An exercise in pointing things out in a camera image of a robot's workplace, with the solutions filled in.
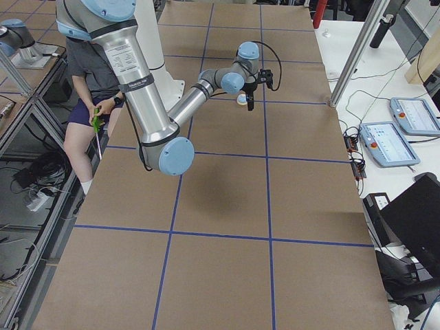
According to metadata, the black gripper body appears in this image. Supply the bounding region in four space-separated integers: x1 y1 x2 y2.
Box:
243 78 258 100

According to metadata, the white blue call bell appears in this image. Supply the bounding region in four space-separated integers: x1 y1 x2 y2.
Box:
236 94 248 106

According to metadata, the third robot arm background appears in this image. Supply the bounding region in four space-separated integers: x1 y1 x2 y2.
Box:
1 19 60 69

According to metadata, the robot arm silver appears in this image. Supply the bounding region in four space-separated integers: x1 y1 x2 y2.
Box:
56 1 260 175

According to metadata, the red pole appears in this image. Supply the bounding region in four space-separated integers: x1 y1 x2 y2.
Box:
313 0 328 29

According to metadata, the small electronics board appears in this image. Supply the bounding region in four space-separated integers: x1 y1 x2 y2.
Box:
344 135 359 153

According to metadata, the near teach pendant tablet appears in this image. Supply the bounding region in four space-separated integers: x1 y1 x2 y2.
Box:
359 121 420 168

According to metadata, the teach pendant tablet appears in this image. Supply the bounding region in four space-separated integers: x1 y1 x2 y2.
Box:
390 98 439 137
359 121 420 168

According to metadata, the black cylinder on table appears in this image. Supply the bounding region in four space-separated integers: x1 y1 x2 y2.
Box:
369 14 395 49

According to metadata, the seated person grey shirt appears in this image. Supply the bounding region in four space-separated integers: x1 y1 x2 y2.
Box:
64 38 123 194

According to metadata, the far teach pendant tablet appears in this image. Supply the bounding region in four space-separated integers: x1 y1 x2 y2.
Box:
390 98 439 137

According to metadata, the black monitor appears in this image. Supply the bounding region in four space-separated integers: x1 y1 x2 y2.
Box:
381 174 439 277

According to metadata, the white power strip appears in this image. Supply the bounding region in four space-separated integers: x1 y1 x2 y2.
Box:
26 192 49 212

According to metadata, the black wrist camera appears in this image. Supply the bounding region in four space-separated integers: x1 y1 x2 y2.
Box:
258 69 273 90

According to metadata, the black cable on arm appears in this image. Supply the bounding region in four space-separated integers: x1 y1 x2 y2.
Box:
256 41 283 91

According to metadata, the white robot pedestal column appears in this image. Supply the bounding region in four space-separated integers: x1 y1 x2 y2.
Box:
134 0 185 111

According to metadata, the aluminium frame post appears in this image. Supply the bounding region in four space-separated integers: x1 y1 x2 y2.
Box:
329 0 390 108

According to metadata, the green handled grabber stick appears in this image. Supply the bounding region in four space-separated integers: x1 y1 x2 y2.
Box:
91 108 104 160

